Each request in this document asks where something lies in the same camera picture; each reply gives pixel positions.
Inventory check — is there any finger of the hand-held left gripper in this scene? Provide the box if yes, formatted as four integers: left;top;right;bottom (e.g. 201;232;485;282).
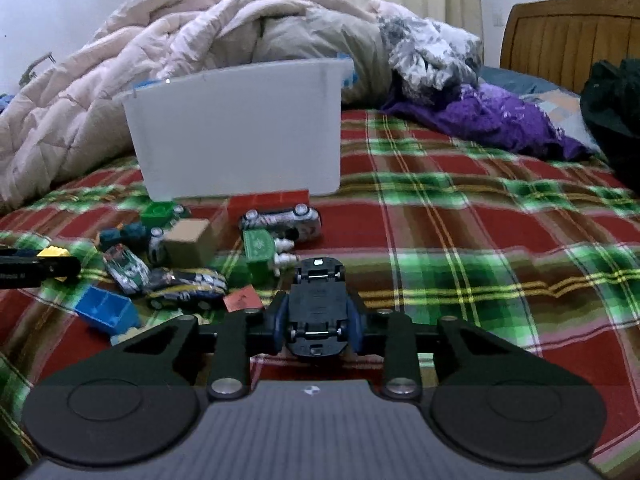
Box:
0;255;82;289

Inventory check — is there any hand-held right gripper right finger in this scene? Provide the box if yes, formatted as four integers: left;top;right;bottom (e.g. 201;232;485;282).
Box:
349;296;532;397

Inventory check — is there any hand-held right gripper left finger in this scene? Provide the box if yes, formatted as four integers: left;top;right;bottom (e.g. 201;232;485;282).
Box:
110;292;292;402

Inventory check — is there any wooden cube block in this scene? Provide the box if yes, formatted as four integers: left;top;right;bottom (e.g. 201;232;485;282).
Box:
164;218;216;267

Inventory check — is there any red building block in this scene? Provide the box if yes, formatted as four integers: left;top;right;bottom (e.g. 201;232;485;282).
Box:
220;189;310;216

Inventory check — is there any white plastic container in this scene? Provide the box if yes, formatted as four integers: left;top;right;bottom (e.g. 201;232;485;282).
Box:
114;56;355;200

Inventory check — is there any small red card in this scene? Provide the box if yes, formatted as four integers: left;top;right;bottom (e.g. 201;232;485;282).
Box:
223;285;263;313

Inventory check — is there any green toy truck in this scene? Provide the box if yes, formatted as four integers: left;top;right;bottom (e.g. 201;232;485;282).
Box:
243;230;297;283

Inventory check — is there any blue building block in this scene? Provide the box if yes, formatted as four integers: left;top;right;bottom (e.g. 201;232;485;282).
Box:
75;287;141;333

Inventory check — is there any silver green toy car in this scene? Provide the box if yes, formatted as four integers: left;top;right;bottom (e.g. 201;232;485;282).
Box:
102;244;150;295

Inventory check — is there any dark teal toy car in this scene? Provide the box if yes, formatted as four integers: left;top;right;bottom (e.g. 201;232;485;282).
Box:
99;224;151;252

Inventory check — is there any black yellow toy car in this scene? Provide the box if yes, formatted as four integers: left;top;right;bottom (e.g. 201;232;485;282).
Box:
145;267;229;311

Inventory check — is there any red green plaid blanket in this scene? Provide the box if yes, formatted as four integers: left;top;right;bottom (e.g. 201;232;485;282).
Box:
0;105;640;480

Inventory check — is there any pink quilt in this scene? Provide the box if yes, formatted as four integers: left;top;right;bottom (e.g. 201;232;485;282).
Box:
0;0;381;211

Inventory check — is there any purple cloth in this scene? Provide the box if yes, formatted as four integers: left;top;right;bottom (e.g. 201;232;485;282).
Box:
382;82;601;161

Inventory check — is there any grey floral cloth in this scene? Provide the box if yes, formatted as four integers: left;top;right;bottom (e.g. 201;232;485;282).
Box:
377;12;485;106

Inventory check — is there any blue pillow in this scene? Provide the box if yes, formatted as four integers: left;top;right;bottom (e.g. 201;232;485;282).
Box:
480;66;556;96

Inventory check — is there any beige quilt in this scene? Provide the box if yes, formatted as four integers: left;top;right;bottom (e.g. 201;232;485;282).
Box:
260;5;393;108

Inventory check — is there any patchwork pillow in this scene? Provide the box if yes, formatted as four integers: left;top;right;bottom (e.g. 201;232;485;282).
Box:
520;87;608;161

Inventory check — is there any dark garment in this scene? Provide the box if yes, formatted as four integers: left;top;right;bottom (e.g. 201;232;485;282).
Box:
580;58;640;186

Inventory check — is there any wooden headboard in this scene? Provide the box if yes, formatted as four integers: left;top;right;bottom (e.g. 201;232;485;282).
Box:
500;0;640;96

